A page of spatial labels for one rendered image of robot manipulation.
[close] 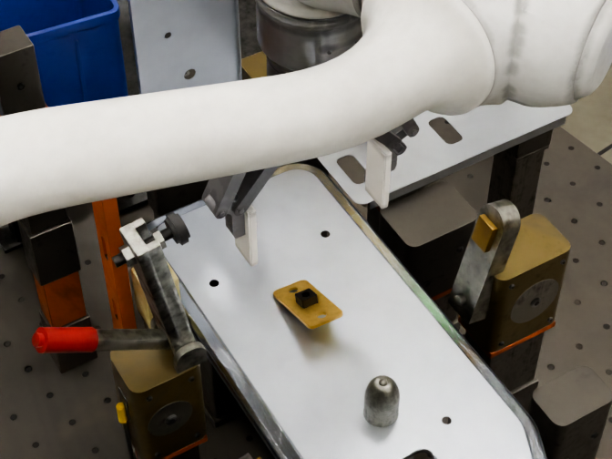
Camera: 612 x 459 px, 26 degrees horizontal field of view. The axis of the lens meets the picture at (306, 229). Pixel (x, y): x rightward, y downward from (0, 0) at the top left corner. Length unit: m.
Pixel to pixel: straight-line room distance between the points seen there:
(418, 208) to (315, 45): 0.47
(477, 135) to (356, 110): 0.70
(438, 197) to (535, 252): 0.17
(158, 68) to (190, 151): 0.59
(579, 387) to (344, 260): 0.27
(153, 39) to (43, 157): 0.58
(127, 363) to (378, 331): 0.25
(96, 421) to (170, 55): 0.48
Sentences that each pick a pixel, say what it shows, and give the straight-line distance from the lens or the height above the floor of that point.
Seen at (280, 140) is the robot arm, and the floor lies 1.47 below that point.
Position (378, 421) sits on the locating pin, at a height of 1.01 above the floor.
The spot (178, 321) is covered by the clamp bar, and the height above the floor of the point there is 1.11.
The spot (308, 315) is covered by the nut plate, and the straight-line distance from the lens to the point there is 1.27.
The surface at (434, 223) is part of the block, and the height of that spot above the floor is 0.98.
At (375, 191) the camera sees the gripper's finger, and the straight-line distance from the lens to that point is 1.21.
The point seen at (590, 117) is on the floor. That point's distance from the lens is 3.02.
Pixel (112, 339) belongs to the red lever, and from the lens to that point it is 1.15.
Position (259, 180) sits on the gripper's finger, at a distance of 1.09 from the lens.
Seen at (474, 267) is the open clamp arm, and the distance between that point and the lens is 1.29.
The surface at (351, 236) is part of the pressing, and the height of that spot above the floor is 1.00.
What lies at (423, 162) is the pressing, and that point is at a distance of 1.45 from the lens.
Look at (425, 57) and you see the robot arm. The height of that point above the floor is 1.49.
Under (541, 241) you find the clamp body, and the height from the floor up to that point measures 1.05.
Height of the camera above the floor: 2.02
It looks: 48 degrees down
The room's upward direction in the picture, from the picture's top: straight up
